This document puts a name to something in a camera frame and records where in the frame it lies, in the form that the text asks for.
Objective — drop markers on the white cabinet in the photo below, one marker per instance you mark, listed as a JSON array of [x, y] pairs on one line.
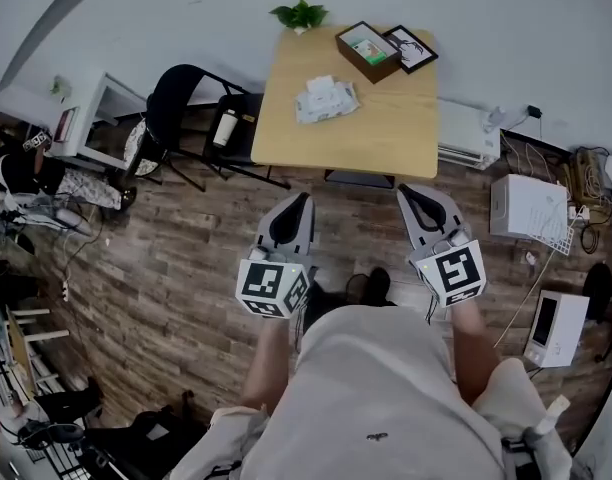
[[86, 113]]

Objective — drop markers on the white microwave appliance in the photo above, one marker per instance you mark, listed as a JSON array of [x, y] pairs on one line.
[[566, 328]]

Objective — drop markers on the small green plant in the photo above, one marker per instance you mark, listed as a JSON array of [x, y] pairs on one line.
[[60, 87]]

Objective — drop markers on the red books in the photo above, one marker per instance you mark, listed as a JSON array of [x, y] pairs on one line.
[[66, 124]]

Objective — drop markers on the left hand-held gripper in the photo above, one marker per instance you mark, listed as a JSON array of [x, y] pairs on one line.
[[266, 280]]

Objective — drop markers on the person's left forearm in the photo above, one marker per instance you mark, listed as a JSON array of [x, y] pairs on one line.
[[268, 363]]

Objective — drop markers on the white bottle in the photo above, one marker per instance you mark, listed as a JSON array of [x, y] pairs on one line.
[[224, 129]]

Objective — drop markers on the dark wooden box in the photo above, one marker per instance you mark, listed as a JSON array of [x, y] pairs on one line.
[[371, 70]]

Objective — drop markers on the person's right leg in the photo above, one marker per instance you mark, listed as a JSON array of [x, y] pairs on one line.
[[376, 285]]

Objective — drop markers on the white power strip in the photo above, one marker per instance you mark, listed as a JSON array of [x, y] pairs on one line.
[[65, 291]]

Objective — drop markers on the white box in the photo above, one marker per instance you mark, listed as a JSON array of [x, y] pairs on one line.
[[518, 205]]

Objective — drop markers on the black framed antler picture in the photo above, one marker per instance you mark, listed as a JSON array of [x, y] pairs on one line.
[[416, 50]]

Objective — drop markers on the green potted plant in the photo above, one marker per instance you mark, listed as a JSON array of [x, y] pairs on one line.
[[301, 15]]

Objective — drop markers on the wooden rack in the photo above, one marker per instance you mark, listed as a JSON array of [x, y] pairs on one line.
[[21, 353]]

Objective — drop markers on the white radiator unit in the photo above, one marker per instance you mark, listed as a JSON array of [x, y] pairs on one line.
[[466, 135]]

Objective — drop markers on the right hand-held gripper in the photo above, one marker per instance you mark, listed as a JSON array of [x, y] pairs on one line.
[[456, 270]]

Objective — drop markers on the person's left leg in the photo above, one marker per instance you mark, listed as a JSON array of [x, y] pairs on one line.
[[326, 308]]

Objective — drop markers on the round patterned cushion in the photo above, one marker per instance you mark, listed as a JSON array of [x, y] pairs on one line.
[[136, 148]]

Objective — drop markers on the black power adapter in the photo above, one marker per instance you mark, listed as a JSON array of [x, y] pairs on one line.
[[534, 111]]

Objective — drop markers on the white wet wipes pack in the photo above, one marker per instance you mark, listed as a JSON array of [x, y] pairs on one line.
[[326, 102]]

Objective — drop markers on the person's white shirt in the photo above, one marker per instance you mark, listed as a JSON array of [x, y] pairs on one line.
[[376, 393]]

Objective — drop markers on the green tissue packet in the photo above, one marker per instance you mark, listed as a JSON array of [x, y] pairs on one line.
[[368, 51]]

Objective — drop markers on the black backpack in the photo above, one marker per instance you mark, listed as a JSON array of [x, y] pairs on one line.
[[151, 438]]

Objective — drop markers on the person's right forearm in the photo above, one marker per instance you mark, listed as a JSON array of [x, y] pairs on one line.
[[473, 353]]

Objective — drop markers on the person's leg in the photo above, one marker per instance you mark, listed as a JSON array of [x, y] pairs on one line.
[[376, 285], [326, 308]]

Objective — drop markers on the black folding chair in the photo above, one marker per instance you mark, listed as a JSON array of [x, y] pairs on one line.
[[171, 103]]

